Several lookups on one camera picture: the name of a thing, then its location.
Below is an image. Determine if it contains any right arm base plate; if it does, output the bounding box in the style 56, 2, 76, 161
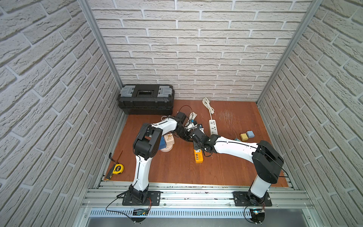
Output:
233, 191, 272, 207

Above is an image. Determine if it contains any white power strip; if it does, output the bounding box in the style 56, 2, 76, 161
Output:
209, 119, 218, 135

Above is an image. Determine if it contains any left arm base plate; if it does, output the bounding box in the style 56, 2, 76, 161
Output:
122, 191, 161, 206

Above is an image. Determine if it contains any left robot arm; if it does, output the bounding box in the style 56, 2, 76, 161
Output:
129, 112, 192, 203

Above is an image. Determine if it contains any yellow charger plug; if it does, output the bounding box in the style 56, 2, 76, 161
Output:
240, 133, 249, 141

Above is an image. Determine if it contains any aluminium mounting rail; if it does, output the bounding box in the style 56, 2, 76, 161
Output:
80, 182, 314, 219

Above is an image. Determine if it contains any orange power strip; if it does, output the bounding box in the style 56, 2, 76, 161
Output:
194, 149, 204, 164

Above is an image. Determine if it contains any black plastic toolbox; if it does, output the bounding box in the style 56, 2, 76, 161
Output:
117, 84, 175, 115

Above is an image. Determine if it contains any yellow tape measure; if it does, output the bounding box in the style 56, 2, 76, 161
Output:
105, 164, 124, 180

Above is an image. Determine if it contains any beige plug adapter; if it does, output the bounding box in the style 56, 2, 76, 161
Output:
164, 133, 175, 147

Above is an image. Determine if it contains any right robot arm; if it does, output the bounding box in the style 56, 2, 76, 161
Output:
188, 129, 284, 206

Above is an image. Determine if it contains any light blue charger plug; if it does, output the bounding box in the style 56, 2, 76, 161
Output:
246, 131, 255, 138

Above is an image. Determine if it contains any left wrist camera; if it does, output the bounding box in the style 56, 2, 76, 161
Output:
185, 123, 198, 131

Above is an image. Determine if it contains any blue cube adapter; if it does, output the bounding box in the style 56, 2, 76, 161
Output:
158, 137, 167, 150

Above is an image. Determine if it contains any round white socket base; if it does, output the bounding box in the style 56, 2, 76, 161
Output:
160, 145, 173, 152

